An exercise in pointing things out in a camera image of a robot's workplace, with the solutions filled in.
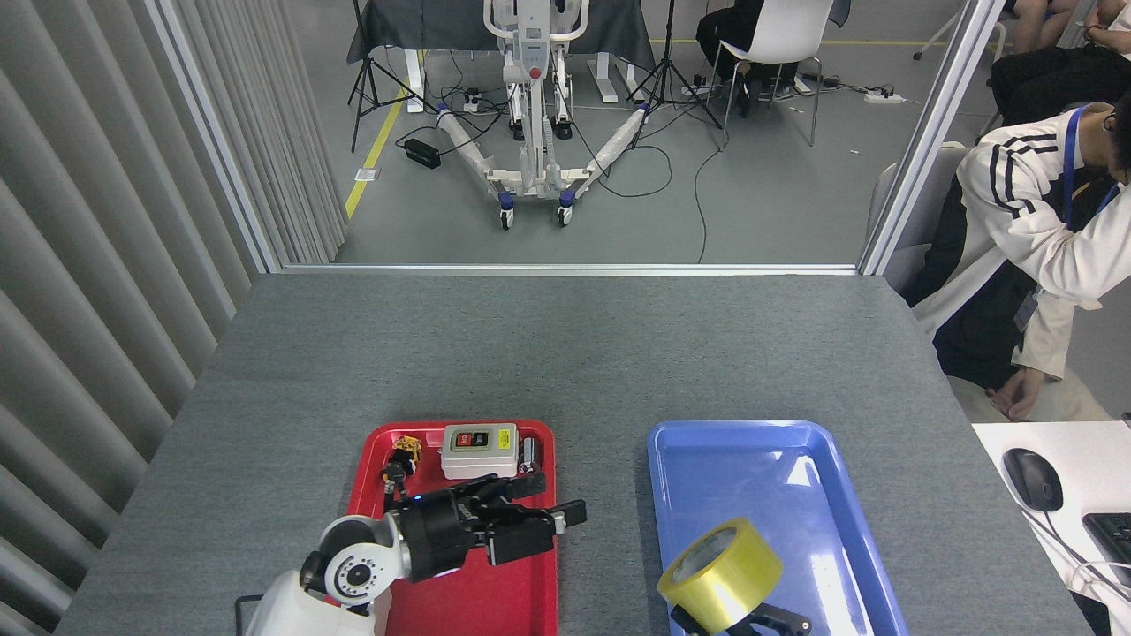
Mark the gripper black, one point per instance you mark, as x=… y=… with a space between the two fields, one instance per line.
x=442 y=534

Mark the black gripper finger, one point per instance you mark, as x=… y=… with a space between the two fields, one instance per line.
x=778 y=623
x=687 y=623

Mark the yellow tape roll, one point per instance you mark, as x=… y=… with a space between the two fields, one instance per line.
x=742 y=574

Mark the person's left hand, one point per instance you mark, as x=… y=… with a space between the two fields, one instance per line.
x=1018 y=397

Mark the red plastic tray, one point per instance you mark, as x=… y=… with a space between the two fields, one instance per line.
x=521 y=601

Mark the yellow black push button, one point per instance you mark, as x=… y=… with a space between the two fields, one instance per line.
x=402 y=455

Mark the blue plastic tray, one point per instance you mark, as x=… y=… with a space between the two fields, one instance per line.
x=733 y=477

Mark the black computer mouse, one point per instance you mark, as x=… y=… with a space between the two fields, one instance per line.
x=1034 y=479

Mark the black keyboard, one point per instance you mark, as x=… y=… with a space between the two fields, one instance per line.
x=1112 y=546

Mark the white desk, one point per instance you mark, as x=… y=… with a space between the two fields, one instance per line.
x=1087 y=450

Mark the black power adapter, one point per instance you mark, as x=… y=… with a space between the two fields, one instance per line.
x=422 y=154

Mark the white stand on wheels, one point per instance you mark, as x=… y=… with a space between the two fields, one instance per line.
x=535 y=106

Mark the grey chair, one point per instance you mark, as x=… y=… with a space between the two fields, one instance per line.
x=919 y=194

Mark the black tripod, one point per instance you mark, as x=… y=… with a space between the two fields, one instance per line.
x=364 y=79
x=667 y=79

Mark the grey vertical blinds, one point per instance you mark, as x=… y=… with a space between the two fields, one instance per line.
x=106 y=265

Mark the person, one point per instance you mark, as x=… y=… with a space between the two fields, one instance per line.
x=1043 y=79
x=1016 y=203
x=720 y=35

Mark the table with black cloth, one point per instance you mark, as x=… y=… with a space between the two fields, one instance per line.
x=424 y=22

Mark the white power strip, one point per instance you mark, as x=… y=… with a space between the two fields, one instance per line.
x=884 y=97

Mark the white chair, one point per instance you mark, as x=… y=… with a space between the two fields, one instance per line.
x=782 y=31

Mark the white switch box two buttons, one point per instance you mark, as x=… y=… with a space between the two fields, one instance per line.
x=477 y=459

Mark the silver rail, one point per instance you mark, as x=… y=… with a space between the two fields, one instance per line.
x=565 y=268

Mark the silver post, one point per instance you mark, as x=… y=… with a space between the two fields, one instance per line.
x=221 y=141
x=928 y=141

